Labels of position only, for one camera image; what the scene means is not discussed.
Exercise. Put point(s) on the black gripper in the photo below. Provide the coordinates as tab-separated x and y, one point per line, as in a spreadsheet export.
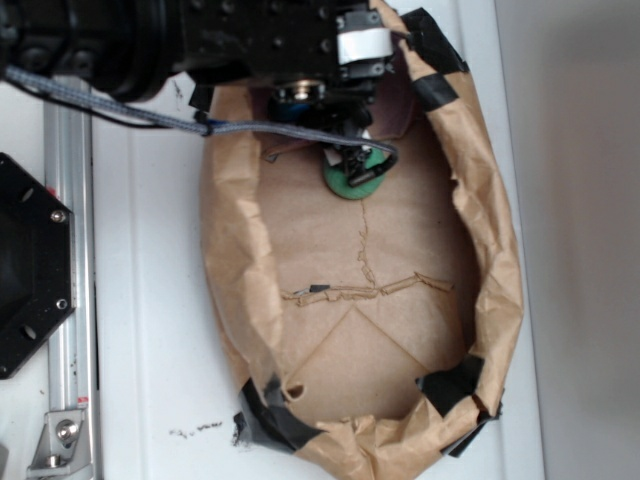
315	53

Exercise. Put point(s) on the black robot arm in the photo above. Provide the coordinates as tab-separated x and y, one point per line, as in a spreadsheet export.
112	55

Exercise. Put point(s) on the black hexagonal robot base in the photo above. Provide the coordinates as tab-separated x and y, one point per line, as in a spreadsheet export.
36	265

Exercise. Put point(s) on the light green dimpled ball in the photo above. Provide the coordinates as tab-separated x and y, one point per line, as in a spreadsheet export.
337	182

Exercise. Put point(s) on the brown paper bag tray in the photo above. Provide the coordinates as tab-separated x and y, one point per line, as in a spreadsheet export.
370	337

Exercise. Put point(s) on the aluminium extrusion rail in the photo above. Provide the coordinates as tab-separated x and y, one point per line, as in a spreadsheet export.
72	348

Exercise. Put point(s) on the metal corner bracket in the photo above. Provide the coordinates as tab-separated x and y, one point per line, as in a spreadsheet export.
64	446

